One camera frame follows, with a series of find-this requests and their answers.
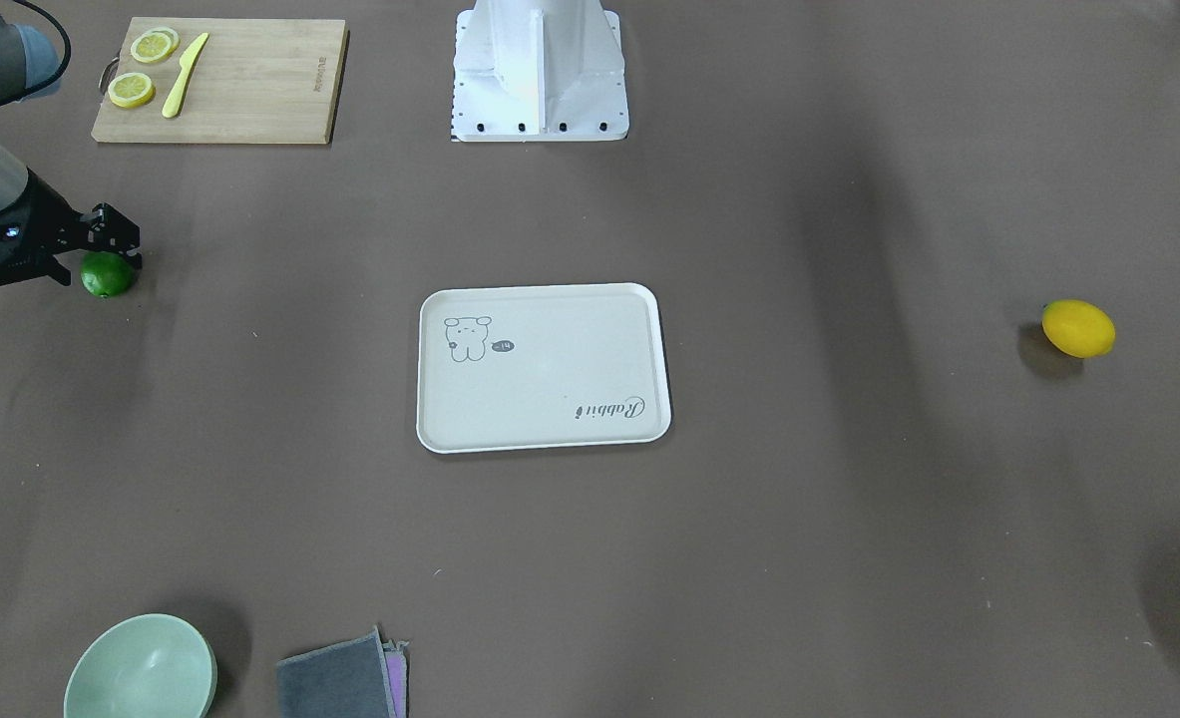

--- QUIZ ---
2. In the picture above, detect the yellow plastic knife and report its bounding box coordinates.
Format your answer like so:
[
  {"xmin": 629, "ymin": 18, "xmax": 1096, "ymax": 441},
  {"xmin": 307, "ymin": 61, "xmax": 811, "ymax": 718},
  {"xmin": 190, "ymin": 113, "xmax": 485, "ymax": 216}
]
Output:
[{"xmin": 160, "ymin": 32, "xmax": 210, "ymax": 119}]

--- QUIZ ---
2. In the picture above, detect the lemon slice beside knife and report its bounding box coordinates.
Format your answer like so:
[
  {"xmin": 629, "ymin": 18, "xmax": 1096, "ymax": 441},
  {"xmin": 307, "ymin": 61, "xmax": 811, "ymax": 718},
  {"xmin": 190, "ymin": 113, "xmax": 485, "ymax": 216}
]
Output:
[{"xmin": 130, "ymin": 27, "xmax": 181, "ymax": 64}]

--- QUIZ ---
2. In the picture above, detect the white rabbit tray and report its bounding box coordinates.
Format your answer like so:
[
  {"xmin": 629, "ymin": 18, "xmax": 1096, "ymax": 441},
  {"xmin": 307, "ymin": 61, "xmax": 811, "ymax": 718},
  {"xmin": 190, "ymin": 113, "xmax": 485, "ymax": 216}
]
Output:
[{"xmin": 415, "ymin": 282, "xmax": 671, "ymax": 455}]

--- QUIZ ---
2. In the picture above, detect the purple cloth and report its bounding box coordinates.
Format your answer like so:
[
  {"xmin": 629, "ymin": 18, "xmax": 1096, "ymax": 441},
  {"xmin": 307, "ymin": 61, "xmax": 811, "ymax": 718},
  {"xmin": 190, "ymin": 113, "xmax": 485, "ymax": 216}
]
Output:
[{"xmin": 381, "ymin": 641, "xmax": 409, "ymax": 718}]

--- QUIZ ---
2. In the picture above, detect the green lime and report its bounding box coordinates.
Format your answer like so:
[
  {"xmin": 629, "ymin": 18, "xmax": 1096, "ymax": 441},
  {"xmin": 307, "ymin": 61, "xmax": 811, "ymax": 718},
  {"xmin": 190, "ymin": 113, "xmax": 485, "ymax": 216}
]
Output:
[{"xmin": 80, "ymin": 252, "xmax": 138, "ymax": 298}]

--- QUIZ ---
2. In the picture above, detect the bamboo cutting board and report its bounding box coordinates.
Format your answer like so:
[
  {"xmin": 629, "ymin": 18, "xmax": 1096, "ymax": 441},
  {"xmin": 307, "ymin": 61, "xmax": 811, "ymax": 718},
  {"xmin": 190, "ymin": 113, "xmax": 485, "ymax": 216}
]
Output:
[{"xmin": 91, "ymin": 15, "xmax": 349, "ymax": 146}]

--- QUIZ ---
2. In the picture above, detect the yellow lemon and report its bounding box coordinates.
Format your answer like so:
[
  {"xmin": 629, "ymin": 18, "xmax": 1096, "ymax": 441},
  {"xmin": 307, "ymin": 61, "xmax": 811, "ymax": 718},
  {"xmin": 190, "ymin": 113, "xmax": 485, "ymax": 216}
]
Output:
[{"xmin": 1040, "ymin": 299, "xmax": 1117, "ymax": 359}]

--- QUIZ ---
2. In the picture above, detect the grey folded cloth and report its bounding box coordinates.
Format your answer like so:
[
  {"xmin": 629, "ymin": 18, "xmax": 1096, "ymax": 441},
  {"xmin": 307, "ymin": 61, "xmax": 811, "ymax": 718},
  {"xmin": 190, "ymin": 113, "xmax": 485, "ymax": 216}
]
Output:
[{"xmin": 275, "ymin": 629, "xmax": 394, "ymax": 717}]

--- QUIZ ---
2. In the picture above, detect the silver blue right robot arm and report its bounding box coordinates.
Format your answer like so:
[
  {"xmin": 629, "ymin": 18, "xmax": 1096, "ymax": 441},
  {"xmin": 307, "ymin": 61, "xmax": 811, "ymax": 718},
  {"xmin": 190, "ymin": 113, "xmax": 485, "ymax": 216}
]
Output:
[{"xmin": 0, "ymin": 1, "xmax": 143, "ymax": 289}]

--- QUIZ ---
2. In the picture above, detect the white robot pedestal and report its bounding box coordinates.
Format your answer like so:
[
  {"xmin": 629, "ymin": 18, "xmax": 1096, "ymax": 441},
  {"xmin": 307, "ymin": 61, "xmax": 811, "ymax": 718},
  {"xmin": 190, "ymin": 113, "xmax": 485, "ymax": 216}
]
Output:
[{"xmin": 450, "ymin": 1, "xmax": 630, "ymax": 143}]

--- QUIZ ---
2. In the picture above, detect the green ceramic bowl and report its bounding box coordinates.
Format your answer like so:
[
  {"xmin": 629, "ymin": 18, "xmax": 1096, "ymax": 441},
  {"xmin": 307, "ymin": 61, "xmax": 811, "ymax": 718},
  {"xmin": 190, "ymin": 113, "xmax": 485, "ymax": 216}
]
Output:
[{"xmin": 63, "ymin": 613, "xmax": 218, "ymax": 717}]

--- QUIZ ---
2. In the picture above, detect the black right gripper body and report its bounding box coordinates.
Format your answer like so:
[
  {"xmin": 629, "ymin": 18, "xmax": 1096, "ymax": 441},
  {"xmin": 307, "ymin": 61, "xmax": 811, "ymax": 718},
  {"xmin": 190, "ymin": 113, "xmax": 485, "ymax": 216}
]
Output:
[{"xmin": 0, "ymin": 176, "xmax": 81, "ymax": 287}]

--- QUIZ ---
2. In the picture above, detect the lemon slice near handle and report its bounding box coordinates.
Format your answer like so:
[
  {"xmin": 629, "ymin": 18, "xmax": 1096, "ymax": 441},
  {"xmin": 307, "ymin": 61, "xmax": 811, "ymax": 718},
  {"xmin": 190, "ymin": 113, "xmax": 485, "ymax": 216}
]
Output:
[{"xmin": 106, "ymin": 72, "xmax": 156, "ymax": 109}]

